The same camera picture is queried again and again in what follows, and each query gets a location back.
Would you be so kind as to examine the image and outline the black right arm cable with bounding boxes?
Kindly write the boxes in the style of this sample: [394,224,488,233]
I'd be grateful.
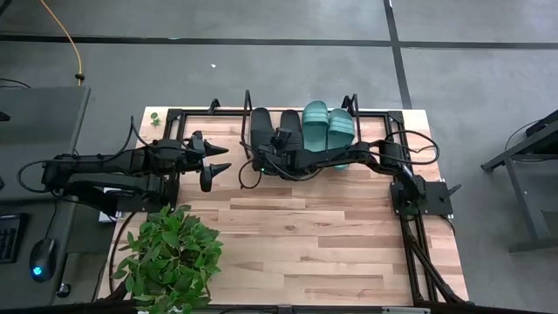
[368,129,441,167]

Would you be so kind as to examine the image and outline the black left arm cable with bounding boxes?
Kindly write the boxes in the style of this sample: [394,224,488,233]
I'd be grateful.
[16,115,153,194]

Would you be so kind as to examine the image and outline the black aluminium table frame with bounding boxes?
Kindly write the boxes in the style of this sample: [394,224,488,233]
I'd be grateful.
[154,98,470,314]

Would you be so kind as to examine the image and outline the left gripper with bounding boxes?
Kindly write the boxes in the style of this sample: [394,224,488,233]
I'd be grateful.
[175,129,233,193]

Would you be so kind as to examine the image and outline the teal rubber slide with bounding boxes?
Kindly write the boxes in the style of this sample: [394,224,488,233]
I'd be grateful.
[326,107,357,172]
[301,99,330,153]

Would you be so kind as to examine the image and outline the black metal wooden shelf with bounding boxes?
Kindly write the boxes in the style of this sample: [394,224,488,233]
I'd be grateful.
[239,89,363,160]

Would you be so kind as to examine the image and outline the grey desk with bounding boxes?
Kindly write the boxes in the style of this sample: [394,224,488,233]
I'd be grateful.
[0,85,115,309]

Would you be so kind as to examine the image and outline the black rubber slide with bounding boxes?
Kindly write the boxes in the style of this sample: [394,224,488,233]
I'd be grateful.
[249,106,276,152]
[278,108,305,152]

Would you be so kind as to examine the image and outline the black computer mouse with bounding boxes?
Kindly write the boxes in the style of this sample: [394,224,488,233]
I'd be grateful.
[29,237,58,283]

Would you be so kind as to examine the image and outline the yellow cable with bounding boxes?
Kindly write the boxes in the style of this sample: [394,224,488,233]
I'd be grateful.
[38,0,85,87]

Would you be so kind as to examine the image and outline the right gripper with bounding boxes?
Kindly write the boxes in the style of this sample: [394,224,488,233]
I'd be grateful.
[255,126,309,178]

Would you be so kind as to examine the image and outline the white power box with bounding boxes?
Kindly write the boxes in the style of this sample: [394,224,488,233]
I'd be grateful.
[98,186,127,224]

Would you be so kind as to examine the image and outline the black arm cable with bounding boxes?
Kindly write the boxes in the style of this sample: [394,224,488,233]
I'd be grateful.
[16,115,153,194]
[368,129,441,167]

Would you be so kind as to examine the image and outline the black keyboard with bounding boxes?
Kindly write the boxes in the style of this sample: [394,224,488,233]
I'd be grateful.
[0,212,23,265]

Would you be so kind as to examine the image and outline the green leafy plant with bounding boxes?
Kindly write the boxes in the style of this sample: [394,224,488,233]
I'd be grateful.
[111,203,224,314]

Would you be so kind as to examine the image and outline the black metal stand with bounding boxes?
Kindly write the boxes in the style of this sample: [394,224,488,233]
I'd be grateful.
[479,108,558,255]

